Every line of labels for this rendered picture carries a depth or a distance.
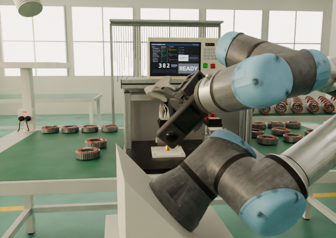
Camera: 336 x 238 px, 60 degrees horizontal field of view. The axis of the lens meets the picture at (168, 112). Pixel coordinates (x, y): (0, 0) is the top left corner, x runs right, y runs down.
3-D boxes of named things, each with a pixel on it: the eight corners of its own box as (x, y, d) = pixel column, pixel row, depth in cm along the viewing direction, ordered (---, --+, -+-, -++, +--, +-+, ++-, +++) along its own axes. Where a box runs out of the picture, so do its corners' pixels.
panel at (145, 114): (241, 138, 168) (243, 86, 163) (125, 141, 161) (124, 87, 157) (240, 138, 169) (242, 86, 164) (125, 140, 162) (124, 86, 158)
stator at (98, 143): (86, 150, 150) (86, 143, 149) (84, 145, 160) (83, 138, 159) (108, 148, 154) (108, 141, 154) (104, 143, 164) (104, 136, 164)
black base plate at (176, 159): (277, 169, 122) (277, 164, 121) (122, 175, 116) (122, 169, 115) (239, 142, 168) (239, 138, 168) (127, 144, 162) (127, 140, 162)
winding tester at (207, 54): (233, 78, 150) (234, 38, 147) (148, 79, 145) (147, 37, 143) (214, 76, 188) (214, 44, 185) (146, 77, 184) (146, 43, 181)
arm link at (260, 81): (305, 98, 42) (261, 111, 38) (253, 107, 52) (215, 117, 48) (292, 45, 42) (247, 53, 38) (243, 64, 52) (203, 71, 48)
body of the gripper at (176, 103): (207, 98, 68) (240, 89, 57) (186, 125, 65) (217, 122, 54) (185, 75, 66) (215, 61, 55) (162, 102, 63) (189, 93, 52)
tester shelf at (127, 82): (255, 87, 149) (255, 79, 148) (120, 88, 142) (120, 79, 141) (229, 83, 192) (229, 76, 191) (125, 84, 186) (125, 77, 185)
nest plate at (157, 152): (185, 157, 132) (185, 154, 132) (152, 158, 131) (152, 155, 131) (180, 148, 147) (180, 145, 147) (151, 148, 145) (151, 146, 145)
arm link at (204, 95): (230, 121, 50) (198, 88, 48) (215, 123, 54) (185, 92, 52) (252, 90, 52) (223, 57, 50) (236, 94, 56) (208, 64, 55)
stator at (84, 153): (101, 159, 135) (101, 151, 134) (76, 161, 131) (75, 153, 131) (99, 152, 145) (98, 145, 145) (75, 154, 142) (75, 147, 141)
